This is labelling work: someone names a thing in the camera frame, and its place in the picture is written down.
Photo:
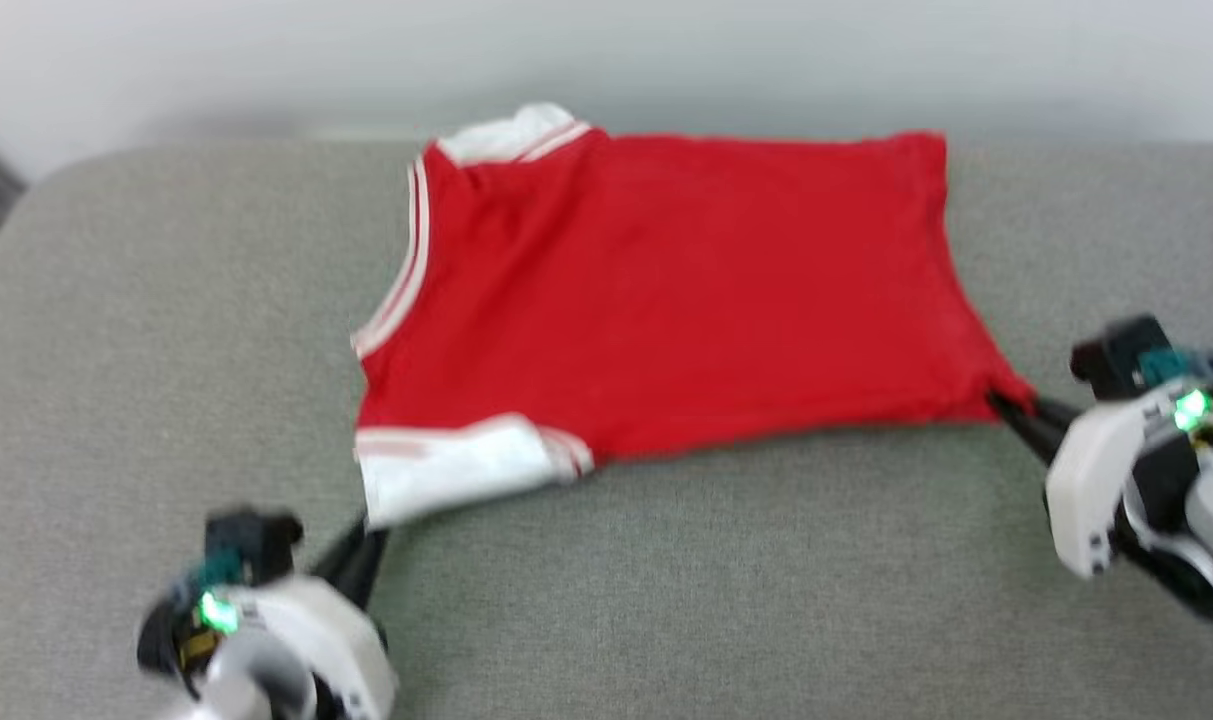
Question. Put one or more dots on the grey fabric sofa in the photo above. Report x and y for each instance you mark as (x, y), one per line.
(666, 580)

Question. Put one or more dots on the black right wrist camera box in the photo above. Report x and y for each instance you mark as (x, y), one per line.
(1121, 355)

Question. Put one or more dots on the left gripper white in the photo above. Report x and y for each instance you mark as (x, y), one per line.
(316, 640)

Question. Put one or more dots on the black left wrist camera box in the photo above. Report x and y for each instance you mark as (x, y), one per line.
(251, 545)

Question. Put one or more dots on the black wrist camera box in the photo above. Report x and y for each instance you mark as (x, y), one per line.
(1121, 355)
(251, 545)

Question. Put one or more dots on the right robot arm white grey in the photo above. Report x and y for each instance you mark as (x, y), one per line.
(1206, 540)

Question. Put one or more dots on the red and white jersey garment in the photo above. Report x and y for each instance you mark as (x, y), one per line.
(666, 290)

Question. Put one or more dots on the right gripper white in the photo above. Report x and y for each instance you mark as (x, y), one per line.
(1106, 480)

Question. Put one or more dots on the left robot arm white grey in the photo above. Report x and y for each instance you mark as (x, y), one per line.
(241, 685)

